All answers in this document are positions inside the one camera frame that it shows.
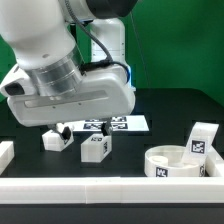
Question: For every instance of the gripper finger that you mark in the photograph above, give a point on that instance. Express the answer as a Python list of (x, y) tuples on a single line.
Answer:
[(106, 127), (63, 131)]

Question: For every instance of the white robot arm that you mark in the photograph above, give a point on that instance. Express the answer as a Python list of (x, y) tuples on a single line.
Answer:
[(50, 83)]

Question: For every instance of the white marker sheet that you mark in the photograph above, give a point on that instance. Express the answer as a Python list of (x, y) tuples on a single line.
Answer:
[(124, 123)]

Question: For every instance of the white U-shaped fence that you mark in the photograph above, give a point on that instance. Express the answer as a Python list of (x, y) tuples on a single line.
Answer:
[(111, 190)]

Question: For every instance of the white round stool seat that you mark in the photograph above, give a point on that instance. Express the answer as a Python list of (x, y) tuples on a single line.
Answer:
[(166, 161)]

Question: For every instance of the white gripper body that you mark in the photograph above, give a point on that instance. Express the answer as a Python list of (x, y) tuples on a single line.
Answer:
[(102, 93)]

